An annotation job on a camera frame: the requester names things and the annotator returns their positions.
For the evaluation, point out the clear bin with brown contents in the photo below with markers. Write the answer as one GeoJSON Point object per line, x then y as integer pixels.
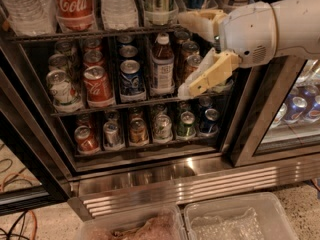
{"type": "Point", "coordinates": [162, 222]}

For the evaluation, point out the blue can bottom shelf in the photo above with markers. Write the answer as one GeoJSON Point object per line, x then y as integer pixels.
{"type": "Point", "coordinates": [208, 122]}

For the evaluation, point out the silver can bottom shelf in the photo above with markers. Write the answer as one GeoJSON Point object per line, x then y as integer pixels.
{"type": "Point", "coordinates": [112, 136]}

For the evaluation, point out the gold can bottom shelf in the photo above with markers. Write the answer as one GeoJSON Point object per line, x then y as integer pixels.
{"type": "Point", "coordinates": [138, 134]}

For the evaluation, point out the green striped tall can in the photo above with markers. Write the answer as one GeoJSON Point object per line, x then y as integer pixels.
{"type": "Point", "coordinates": [159, 12]}

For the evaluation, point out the white front can middle shelf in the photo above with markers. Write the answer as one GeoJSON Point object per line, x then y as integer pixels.
{"type": "Point", "coordinates": [66, 98]}

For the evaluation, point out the clear water bottle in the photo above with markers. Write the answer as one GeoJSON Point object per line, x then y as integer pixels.
{"type": "Point", "coordinates": [31, 17]}
{"type": "Point", "coordinates": [119, 14]}

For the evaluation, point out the brown tea bottle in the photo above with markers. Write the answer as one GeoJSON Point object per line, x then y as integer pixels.
{"type": "Point", "coordinates": [162, 64]}

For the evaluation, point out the green can bottom shelf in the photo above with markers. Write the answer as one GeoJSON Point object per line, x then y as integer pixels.
{"type": "Point", "coordinates": [186, 125]}

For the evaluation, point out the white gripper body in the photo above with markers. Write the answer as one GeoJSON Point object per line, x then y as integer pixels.
{"type": "Point", "coordinates": [249, 32]}

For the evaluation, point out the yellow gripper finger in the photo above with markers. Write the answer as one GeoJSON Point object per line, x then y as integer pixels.
{"type": "Point", "coordinates": [214, 69]}
{"type": "Point", "coordinates": [204, 22]}

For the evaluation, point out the green can front right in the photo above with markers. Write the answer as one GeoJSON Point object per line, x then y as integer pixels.
{"type": "Point", "coordinates": [225, 86]}

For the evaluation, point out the red can bottom shelf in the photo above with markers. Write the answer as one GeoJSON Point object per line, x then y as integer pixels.
{"type": "Point", "coordinates": [86, 140]}

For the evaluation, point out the white green can bottom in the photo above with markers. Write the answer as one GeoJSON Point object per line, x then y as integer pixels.
{"type": "Point", "coordinates": [162, 129]}

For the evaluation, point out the orange gold can front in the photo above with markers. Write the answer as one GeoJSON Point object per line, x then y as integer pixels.
{"type": "Point", "coordinates": [190, 64]}

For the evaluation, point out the blue cans behind right door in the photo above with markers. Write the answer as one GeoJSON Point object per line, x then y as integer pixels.
{"type": "Point", "coordinates": [303, 101]}

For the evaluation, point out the red Coca-Cola can front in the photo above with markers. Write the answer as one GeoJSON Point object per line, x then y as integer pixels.
{"type": "Point", "coordinates": [98, 87]}

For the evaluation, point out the red Coca-Cola bottle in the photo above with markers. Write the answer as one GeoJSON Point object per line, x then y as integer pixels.
{"type": "Point", "coordinates": [76, 15]}

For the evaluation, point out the blue Pepsi can front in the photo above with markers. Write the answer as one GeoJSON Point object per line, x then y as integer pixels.
{"type": "Point", "coordinates": [131, 82]}

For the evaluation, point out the clear bin with plastic wrap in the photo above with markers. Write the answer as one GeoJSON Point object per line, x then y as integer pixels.
{"type": "Point", "coordinates": [258, 216]}

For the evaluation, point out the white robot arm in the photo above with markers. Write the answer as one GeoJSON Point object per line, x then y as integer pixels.
{"type": "Point", "coordinates": [298, 29]}

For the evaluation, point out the steel glass fridge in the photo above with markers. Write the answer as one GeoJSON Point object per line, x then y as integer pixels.
{"type": "Point", "coordinates": [245, 154]}

